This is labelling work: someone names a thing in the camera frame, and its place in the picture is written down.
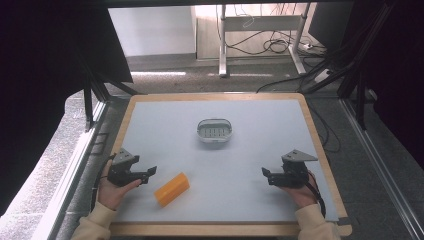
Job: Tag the orange soap bar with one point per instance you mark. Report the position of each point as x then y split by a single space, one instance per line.
172 189

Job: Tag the white power strip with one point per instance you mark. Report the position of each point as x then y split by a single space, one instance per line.
322 75

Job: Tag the person's left hand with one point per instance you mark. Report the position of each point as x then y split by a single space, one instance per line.
111 195

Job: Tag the black curtain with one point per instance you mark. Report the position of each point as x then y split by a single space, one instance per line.
40 83
396 73

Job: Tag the person's right hand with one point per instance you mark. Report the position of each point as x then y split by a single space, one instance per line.
301 196

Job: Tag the aluminium rail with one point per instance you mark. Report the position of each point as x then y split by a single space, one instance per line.
71 173
380 166

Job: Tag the black metal stand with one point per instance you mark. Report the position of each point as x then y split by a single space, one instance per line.
91 96
353 66

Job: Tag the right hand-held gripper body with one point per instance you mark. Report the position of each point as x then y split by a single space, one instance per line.
293 168

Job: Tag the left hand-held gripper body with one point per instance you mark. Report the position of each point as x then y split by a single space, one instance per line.
120 168

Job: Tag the white soap dish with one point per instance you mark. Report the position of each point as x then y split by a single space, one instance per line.
214 130

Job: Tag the white metal desk frame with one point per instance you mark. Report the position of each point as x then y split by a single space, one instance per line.
263 23

